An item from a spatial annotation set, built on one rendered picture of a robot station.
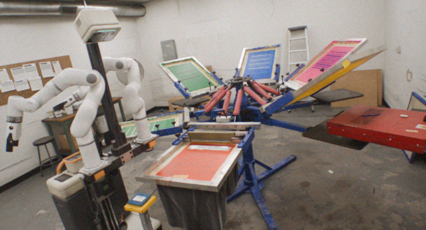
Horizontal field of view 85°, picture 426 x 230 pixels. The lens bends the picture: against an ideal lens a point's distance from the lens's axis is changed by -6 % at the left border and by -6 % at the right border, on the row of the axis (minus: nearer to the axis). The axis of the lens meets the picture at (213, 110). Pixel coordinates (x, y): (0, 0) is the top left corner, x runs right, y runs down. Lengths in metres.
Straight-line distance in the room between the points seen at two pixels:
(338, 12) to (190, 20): 3.35
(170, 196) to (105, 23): 1.16
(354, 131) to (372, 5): 4.30
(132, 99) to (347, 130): 1.43
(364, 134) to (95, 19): 1.71
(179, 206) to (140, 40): 6.09
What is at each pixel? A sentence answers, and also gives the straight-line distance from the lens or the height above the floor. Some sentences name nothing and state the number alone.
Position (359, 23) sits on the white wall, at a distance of 5.83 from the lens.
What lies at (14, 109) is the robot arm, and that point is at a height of 1.58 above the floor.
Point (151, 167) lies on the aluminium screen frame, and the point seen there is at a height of 0.98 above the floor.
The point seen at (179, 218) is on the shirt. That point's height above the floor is 0.60.
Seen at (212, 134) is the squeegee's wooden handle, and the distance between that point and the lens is 1.97.
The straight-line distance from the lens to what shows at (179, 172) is 1.70.
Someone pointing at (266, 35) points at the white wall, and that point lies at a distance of 5.90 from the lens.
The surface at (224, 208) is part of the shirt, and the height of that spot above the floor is 0.67.
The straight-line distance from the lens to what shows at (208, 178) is 1.57.
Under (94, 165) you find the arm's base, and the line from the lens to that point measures 1.64.
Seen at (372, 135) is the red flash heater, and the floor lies 1.07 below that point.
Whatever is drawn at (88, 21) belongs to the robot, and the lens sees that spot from 1.52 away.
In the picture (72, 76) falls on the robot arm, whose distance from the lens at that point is 1.46.
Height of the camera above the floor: 1.76
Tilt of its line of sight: 16 degrees down
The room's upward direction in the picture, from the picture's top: 9 degrees counter-clockwise
